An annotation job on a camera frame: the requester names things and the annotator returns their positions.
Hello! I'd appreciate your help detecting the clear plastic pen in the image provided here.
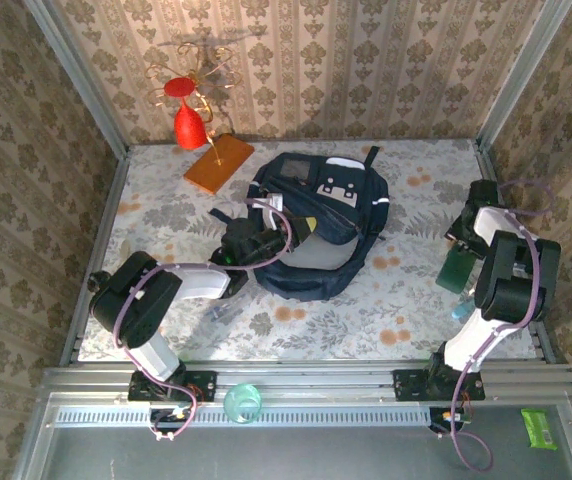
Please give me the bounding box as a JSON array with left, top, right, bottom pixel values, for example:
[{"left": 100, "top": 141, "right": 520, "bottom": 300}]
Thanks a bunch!
[{"left": 205, "top": 299, "right": 247, "bottom": 325}]

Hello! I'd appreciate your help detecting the aluminium frame post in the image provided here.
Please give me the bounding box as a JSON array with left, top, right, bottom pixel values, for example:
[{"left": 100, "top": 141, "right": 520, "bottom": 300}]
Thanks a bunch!
[
  {"left": 21, "top": 0, "right": 130, "bottom": 157},
  {"left": 475, "top": 0, "right": 572, "bottom": 151}
]

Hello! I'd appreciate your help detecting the red wine glass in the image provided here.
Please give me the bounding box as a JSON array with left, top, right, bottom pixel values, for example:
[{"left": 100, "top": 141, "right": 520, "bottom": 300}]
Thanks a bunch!
[{"left": 163, "top": 76, "right": 208, "bottom": 151}]

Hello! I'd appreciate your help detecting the small connector board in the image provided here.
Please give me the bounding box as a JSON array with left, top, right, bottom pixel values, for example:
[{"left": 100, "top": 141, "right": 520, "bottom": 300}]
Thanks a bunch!
[
  {"left": 429, "top": 407, "right": 473, "bottom": 440},
  {"left": 148, "top": 405, "right": 192, "bottom": 442}
]

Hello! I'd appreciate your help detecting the slotted grey cable duct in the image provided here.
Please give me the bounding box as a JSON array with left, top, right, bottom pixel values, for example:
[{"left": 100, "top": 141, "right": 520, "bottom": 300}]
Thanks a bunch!
[{"left": 48, "top": 403, "right": 433, "bottom": 427}]

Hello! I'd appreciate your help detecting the grey metal bench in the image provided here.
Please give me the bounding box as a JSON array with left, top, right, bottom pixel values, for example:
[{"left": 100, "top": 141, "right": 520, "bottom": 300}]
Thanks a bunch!
[{"left": 13, "top": 392, "right": 572, "bottom": 480}]

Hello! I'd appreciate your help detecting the orange wooden board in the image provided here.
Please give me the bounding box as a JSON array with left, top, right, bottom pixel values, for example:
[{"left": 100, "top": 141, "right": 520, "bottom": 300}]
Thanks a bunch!
[{"left": 182, "top": 133, "right": 256, "bottom": 196}]

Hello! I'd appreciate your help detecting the dark green pencil case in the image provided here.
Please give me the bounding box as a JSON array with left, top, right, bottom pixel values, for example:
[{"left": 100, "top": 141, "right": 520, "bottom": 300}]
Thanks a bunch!
[{"left": 435, "top": 247, "right": 478, "bottom": 294}]

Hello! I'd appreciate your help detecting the dark round metal cup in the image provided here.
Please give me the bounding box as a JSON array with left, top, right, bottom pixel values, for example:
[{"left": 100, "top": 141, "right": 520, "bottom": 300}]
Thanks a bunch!
[{"left": 88, "top": 269, "right": 112, "bottom": 294}]

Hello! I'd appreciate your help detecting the teal glass cup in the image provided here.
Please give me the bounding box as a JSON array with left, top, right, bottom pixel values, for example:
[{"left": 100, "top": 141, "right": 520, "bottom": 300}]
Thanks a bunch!
[{"left": 223, "top": 383, "right": 264, "bottom": 426}]

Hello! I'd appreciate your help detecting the navy blue backpack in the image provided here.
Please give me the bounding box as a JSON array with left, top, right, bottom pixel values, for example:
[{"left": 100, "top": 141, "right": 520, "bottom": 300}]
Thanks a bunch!
[{"left": 209, "top": 145, "right": 391, "bottom": 302}]

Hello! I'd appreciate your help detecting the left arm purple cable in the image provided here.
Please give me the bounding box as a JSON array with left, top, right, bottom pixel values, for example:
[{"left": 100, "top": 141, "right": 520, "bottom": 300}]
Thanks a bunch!
[{"left": 114, "top": 197, "right": 295, "bottom": 441}]

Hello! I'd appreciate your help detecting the aluminium side rail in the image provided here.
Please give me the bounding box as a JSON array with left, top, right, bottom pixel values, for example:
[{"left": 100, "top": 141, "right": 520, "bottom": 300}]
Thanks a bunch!
[
  {"left": 59, "top": 147, "right": 131, "bottom": 366},
  {"left": 473, "top": 139, "right": 567, "bottom": 364}
]

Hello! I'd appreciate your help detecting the gold wire ornament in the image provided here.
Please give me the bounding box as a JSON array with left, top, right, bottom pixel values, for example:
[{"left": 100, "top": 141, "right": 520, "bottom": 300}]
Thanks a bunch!
[{"left": 144, "top": 42, "right": 243, "bottom": 166}]

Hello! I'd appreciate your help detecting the floral tablecloth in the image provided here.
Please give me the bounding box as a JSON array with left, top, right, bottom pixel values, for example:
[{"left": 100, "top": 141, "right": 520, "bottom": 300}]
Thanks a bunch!
[{"left": 76, "top": 138, "right": 540, "bottom": 362}]

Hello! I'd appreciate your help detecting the long aluminium base rail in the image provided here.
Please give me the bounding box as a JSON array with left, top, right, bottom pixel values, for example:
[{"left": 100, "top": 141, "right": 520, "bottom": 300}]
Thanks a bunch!
[{"left": 40, "top": 360, "right": 572, "bottom": 401}]

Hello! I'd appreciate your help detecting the green wipes pack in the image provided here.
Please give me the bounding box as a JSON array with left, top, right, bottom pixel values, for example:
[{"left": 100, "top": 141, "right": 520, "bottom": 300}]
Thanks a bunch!
[{"left": 520, "top": 408, "right": 559, "bottom": 451}]

